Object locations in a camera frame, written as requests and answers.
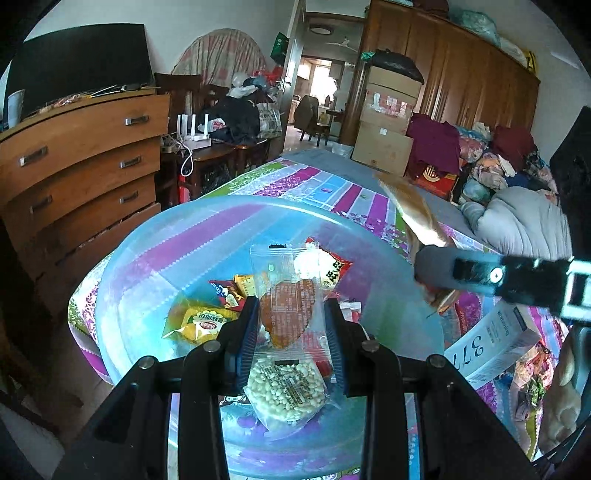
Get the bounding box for clear packet with orange cake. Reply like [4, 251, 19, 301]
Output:
[249, 242, 325, 352]

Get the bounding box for ceiling fan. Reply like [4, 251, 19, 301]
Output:
[323, 36, 360, 52]

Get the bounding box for green hanging bag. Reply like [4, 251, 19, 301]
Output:
[270, 31, 290, 64]

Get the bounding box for clear packet of white beans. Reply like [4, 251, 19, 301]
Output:
[244, 354, 329, 426]

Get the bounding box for pile of colourful clothes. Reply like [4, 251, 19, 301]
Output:
[455, 121, 559, 206]

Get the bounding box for large cardboard box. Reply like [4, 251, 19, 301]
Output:
[351, 121, 415, 177]

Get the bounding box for red gift box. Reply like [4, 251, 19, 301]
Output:
[412, 164, 461, 200]

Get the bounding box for wooden wardrobe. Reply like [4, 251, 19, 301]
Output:
[341, 0, 541, 155]

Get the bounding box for clear blue plastic basin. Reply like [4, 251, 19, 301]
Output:
[95, 195, 446, 478]

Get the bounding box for plain cardboard box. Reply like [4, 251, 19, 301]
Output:
[367, 65, 422, 97]

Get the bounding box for grey duvet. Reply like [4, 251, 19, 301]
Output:
[461, 186, 574, 265]

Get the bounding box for pink plaid covered round board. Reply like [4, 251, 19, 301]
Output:
[171, 28, 269, 88]

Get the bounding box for red printed cardboard box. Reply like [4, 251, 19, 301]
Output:
[359, 84, 420, 136]

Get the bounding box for heap of bags and clothes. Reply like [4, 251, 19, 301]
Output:
[203, 69, 283, 144]

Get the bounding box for yellow snack packet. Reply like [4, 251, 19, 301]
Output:
[161, 299, 242, 347]

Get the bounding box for wooden dresser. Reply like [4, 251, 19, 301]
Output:
[0, 91, 171, 319]

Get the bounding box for white router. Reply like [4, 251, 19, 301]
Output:
[175, 113, 213, 149]

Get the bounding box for tan snack packet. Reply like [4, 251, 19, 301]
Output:
[376, 172, 460, 317]

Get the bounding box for dark wooden side table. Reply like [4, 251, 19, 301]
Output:
[154, 73, 273, 208]

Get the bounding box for wooden chair with dark coat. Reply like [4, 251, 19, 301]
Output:
[294, 95, 329, 143]

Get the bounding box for white box with blue print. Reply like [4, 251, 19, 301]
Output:
[444, 300, 542, 389]

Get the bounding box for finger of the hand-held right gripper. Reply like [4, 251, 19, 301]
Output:
[414, 246, 570, 315]

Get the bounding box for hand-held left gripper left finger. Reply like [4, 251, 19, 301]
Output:
[53, 296, 260, 480]

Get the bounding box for light blue bundle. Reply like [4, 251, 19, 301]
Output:
[449, 8, 503, 48]

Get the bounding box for dark red garment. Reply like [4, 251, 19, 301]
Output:
[490, 124, 537, 161]

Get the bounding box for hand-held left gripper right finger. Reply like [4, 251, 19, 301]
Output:
[323, 298, 539, 480]

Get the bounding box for black plastic bag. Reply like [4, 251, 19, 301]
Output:
[370, 48, 426, 85]

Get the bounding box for grey room door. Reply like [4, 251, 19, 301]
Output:
[276, 0, 308, 160]

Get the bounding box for black television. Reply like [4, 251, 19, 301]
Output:
[4, 23, 156, 121]

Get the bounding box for white cup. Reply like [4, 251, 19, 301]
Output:
[6, 89, 27, 128]

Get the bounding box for maroon cloth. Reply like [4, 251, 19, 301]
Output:
[405, 113, 462, 182]

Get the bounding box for red and white snack packet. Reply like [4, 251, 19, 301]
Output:
[305, 237, 354, 292]

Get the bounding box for small blue red snack packet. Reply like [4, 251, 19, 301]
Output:
[208, 279, 245, 308]

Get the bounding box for striped floral bedsheet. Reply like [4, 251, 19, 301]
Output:
[67, 157, 571, 480]

